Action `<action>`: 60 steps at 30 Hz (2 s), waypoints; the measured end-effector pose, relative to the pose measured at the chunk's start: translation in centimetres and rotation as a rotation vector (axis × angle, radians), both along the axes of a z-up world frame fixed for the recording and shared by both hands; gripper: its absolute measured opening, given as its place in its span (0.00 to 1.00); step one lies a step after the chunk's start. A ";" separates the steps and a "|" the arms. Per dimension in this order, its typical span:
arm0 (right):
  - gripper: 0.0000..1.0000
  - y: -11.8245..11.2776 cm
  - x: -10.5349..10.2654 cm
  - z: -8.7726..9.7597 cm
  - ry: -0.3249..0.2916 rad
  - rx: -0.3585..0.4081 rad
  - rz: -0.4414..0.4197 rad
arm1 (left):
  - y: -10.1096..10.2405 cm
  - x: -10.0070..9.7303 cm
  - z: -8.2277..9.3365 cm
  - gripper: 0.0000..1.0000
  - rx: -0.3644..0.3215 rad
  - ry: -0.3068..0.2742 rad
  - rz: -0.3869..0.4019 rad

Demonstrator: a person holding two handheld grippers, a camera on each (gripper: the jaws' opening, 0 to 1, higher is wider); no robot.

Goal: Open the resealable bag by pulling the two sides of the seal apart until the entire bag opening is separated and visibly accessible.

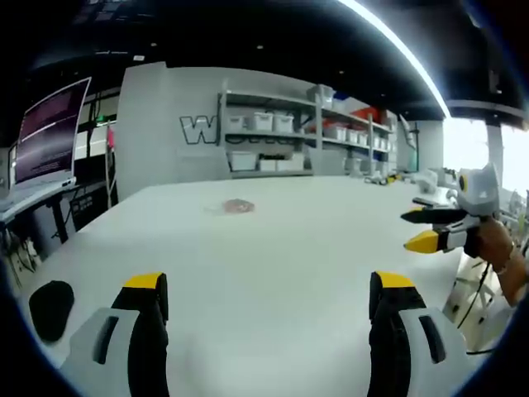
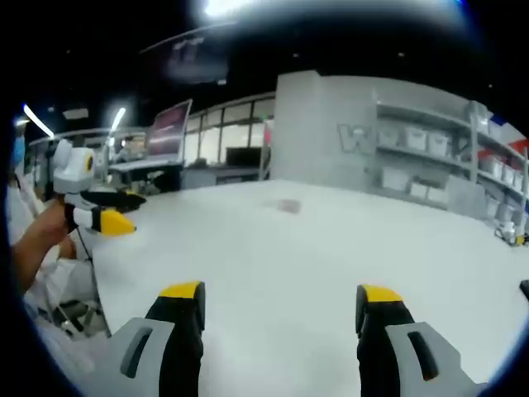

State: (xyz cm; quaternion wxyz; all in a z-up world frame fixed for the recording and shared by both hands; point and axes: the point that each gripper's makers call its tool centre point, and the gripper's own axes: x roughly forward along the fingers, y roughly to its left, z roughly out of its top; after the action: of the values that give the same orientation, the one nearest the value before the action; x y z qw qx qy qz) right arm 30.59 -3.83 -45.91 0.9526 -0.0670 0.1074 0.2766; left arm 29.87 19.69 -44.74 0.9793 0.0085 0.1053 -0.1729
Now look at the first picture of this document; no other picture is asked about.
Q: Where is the ceiling light strip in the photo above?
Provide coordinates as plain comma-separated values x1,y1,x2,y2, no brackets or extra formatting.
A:
336,0,450,121

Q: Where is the black round pad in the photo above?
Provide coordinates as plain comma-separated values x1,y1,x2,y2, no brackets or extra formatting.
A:
28,280,76,342

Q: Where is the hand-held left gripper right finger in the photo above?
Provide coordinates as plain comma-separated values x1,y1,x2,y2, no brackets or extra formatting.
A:
368,270,475,397

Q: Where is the black cable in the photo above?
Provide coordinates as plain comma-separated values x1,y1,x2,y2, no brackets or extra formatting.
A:
457,259,495,356

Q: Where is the grey metal shelving unit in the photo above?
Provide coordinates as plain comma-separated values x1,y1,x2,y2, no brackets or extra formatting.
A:
217,84,398,178

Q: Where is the grey side desk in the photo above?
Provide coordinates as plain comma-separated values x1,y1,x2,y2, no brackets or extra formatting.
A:
0,178,83,265

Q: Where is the person's right hand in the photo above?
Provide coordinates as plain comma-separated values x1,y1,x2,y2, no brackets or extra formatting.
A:
474,218,516,270

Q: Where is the computer monitor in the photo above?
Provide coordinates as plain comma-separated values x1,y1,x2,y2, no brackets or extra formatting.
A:
14,76,93,186

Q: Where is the white partition panel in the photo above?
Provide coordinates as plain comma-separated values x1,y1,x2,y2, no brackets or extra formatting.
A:
117,61,232,204

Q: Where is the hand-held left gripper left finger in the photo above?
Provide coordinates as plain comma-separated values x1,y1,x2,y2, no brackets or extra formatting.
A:
60,272,170,397

